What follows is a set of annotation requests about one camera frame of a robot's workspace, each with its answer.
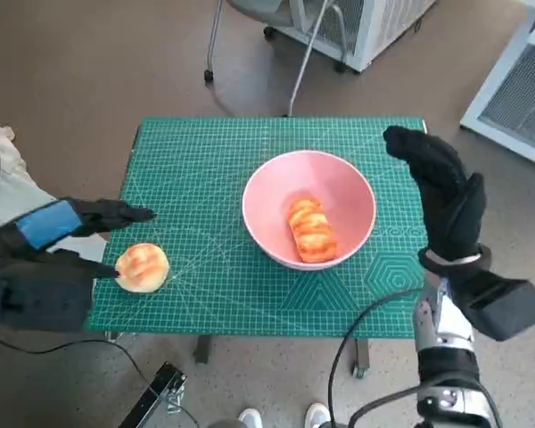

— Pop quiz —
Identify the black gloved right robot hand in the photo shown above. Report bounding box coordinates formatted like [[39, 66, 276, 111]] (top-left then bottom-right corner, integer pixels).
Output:
[[383, 125, 487, 262]]

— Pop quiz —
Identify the white louvred cabinet on casters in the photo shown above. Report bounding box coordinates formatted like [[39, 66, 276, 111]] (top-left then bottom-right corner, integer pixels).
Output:
[[262, 0, 438, 75]]

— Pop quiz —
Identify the green cutting mat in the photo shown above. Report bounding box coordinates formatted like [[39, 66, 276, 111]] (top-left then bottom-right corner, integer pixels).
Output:
[[86, 116, 430, 333]]

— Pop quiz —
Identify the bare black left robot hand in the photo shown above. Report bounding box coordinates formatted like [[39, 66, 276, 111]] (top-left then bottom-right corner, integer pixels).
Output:
[[6, 198, 158, 280]]

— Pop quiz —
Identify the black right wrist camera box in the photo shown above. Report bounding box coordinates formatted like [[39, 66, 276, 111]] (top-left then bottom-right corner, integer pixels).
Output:
[[454, 271, 535, 342]]

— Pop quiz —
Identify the black table leg with caster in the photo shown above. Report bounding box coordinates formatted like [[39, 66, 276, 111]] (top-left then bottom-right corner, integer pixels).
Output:
[[351, 337, 371, 380]]

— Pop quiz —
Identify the white shoe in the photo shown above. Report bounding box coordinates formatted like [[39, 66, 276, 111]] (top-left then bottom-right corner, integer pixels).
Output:
[[305, 403, 333, 428], [238, 407, 265, 428]]

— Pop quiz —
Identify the grey office chair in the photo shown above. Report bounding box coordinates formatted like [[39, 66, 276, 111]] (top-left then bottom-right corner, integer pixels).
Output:
[[202, 0, 347, 119]]

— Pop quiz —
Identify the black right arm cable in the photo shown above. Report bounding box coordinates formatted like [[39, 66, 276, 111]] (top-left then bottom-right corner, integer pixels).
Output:
[[327, 287, 424, 428]]

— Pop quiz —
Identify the black metal stand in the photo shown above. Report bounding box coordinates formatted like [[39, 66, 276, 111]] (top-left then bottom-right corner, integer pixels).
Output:
[[118, 361, 189, 428]]

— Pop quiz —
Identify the round toy bread bun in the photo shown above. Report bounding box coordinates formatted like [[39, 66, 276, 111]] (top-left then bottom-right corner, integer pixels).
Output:
[[114, 243, 170, 294]]

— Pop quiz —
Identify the long striped toy bread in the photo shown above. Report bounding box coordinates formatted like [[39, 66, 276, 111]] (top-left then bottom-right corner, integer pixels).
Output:
[[287, 197, 341, 264]]

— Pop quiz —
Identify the thin black floor cable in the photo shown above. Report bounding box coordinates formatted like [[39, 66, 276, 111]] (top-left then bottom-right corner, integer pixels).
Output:
[[0, 323, 149, 390]]

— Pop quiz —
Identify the pink bowl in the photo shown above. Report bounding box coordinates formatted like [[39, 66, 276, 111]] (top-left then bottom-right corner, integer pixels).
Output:
[[242, 150, 378, 272]]

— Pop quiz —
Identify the white cabinet with mesh panel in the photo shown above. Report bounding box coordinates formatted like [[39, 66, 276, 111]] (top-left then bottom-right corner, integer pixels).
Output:
[[459, 8, 535, 173]]

